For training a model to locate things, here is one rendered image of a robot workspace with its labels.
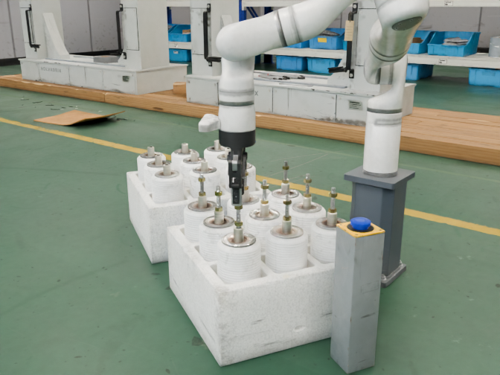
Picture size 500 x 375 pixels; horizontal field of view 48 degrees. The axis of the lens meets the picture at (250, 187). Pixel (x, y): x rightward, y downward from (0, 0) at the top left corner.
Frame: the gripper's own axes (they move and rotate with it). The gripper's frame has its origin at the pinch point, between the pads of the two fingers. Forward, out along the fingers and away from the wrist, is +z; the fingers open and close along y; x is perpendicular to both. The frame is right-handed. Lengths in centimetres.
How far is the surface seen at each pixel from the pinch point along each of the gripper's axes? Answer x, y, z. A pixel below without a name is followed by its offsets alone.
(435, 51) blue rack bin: -155, 451, 6
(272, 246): -7.4, 1.8, 12.7
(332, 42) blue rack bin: -61, 518, 1
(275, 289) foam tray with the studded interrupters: -8.3, -4.4, 19.8
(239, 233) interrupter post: -0.3, -0.9, 8.5
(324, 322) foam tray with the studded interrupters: -19.4, 1.3, 31.2
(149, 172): 33, 55, 12
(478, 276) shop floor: -66, 35, 36
